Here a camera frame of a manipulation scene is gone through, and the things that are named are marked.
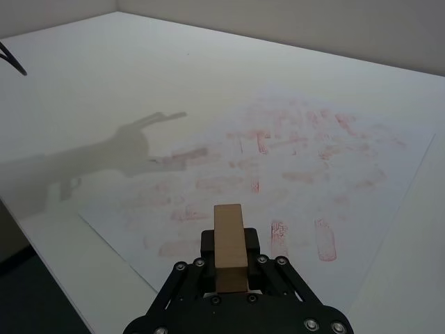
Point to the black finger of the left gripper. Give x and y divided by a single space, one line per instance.
17 66

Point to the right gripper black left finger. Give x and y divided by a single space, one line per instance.
187 278

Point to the light wooden block stamp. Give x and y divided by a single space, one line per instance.
228 243

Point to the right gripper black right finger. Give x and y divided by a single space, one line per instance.
278 278

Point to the white paper sheet, red prints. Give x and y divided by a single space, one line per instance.
278 167

